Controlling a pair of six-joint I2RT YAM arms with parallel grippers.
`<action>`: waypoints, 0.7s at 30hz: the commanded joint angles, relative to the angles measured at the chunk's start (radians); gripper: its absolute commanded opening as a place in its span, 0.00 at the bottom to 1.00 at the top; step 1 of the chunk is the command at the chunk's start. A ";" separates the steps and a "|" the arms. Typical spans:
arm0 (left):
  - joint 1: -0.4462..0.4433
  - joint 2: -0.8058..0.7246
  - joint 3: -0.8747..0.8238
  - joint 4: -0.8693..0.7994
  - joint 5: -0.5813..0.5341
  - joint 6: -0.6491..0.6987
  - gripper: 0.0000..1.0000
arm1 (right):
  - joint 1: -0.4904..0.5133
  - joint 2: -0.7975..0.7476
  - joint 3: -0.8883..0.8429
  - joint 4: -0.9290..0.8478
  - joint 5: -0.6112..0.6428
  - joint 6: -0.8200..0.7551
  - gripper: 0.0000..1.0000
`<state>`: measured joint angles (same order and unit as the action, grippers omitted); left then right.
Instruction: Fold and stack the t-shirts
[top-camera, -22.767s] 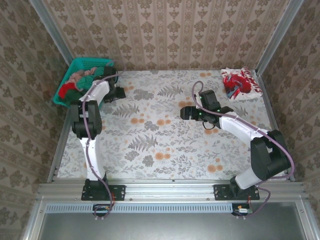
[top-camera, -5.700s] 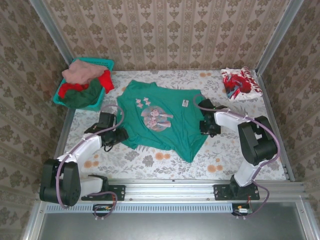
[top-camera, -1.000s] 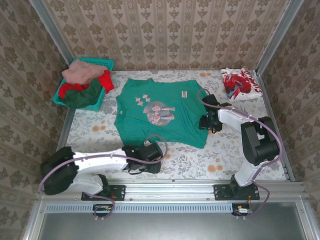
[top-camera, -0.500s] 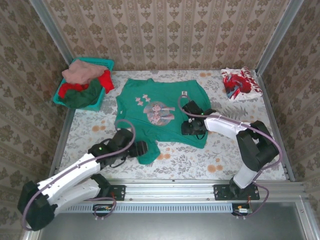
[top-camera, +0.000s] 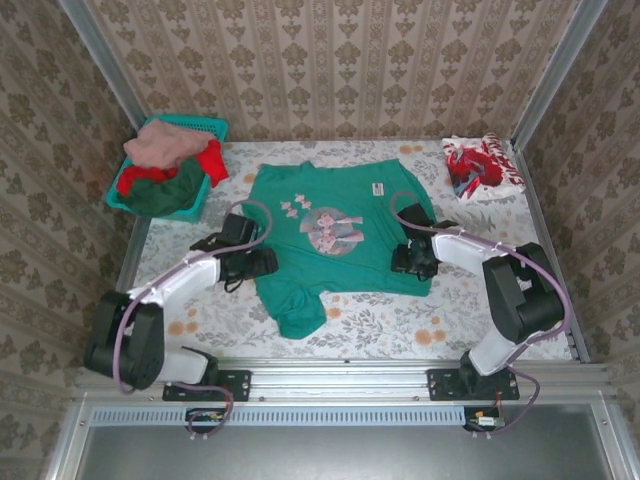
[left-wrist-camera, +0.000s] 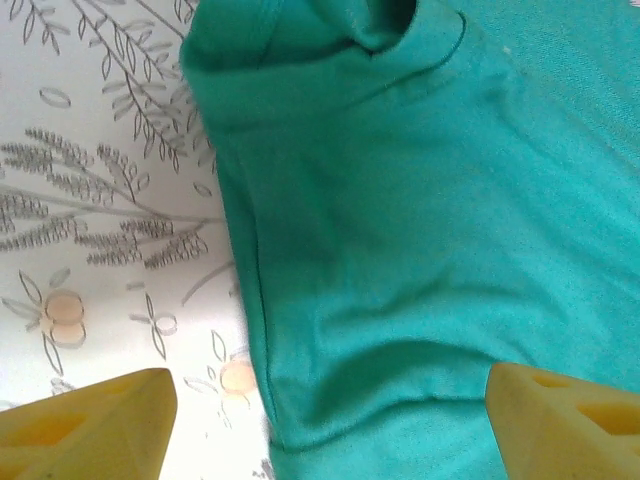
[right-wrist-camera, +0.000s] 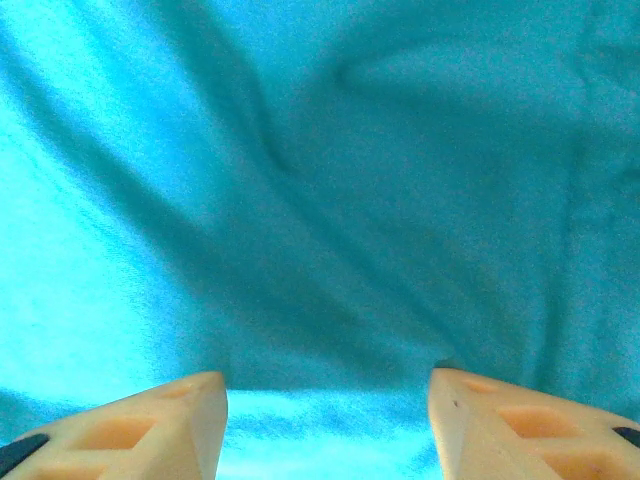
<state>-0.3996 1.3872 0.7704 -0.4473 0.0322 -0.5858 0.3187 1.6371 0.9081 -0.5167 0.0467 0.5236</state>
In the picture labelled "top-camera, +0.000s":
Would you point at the small electronics board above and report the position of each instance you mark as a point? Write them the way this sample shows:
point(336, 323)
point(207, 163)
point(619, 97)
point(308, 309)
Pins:
point(487, 421)
point(205, 417)

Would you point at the aluminium side rail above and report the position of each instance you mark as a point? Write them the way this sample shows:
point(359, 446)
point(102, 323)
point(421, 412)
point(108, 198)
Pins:
point(131, 260)
point(542, 225)

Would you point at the pile of clothes in basket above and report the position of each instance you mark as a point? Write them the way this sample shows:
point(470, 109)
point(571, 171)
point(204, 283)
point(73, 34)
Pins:
point(212, 162)

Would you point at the aluminium frame post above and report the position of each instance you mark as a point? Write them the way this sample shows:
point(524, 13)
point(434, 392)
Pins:
point(102, 55)
point(557, 70)

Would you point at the pink crumpled t-shirt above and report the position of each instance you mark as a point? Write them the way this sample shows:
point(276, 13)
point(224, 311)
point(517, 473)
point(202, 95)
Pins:
point(165, 147)

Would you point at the dark green crumpled t-shirt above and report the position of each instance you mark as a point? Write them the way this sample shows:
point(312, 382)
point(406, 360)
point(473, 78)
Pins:
point(170, 195)

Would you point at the green printed t-shirt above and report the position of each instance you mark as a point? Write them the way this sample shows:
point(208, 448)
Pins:
point(300, 290)

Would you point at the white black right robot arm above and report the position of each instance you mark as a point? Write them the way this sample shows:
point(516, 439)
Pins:
point(460, 250)

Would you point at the teal plastic basket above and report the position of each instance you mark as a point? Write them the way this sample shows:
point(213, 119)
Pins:
point(212, 131)

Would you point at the grey metal panel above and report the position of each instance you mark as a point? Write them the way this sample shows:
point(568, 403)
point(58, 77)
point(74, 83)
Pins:
point(325, 455)

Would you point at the aluminium frame beam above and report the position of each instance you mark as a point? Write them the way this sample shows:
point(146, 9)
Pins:
point(340, 380)

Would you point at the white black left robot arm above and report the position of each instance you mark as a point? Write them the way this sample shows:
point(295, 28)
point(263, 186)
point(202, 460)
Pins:
point(185, 280)

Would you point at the white red printed t-shirt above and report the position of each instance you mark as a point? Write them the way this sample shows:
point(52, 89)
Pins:
point(480, 170)

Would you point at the floral patterned tablecloth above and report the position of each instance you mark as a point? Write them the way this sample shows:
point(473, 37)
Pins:
point(375, 325)

